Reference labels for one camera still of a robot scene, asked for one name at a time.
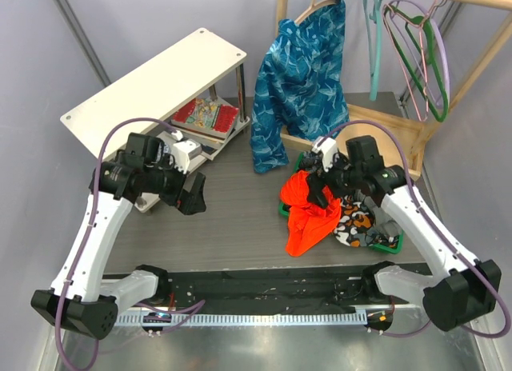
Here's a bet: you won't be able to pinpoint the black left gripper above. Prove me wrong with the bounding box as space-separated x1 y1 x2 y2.
144 154 206 214

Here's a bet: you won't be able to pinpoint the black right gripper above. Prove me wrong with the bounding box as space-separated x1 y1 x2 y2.
306 149 363 209

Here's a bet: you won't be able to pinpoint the teal hanger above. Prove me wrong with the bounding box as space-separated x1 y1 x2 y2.
362 0 385 102

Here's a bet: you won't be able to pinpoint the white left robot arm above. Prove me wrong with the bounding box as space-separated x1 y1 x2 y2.
30 133 206 340

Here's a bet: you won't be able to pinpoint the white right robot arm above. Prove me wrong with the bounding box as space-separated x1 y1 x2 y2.
306 135 502 332

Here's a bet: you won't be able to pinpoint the camouflage orange shorts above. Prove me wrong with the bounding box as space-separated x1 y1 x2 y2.
333 197 402 253

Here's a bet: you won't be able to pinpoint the grey shorts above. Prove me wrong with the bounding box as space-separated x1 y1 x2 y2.
354 190 402 241

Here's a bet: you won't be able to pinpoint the blue patterned shorts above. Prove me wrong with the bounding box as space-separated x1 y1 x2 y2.
250 0 350 174

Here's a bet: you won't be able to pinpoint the lilac hanger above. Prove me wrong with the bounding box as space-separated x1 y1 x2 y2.
382 0 452 112

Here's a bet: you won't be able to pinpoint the wooden hanger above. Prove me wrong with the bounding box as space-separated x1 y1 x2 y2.
294 0 339 25

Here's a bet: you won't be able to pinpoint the green hanger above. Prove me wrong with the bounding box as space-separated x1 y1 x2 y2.
386 5 449 123

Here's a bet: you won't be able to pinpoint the stack of books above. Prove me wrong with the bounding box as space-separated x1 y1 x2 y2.
174 126 237 161

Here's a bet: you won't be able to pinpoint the red patterned book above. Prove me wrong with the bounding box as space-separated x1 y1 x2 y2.
170 98 238 139

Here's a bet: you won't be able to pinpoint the green plastic tray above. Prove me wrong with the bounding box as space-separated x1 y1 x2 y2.
278 153 404 257

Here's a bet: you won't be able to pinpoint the white two-tier shelf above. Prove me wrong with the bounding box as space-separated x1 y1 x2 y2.
61 29 246 208

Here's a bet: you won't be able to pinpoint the wooden clothes rack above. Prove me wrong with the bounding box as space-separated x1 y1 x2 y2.
274 0 512 182

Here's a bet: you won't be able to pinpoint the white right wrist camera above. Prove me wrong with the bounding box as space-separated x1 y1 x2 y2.
312 137 338 173

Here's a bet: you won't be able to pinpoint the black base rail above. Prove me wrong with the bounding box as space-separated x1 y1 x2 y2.
95 262 409 320

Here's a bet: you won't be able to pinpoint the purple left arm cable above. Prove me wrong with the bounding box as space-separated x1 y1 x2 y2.
54 117 181 371

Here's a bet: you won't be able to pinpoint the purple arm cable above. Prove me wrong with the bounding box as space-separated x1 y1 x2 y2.
319 119 509 340
54 117 181 371

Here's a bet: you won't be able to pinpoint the white slotted cable duct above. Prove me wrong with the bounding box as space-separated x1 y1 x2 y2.
115 309 367 328

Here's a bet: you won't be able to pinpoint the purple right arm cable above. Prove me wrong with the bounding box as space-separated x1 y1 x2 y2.
319 119 509 340

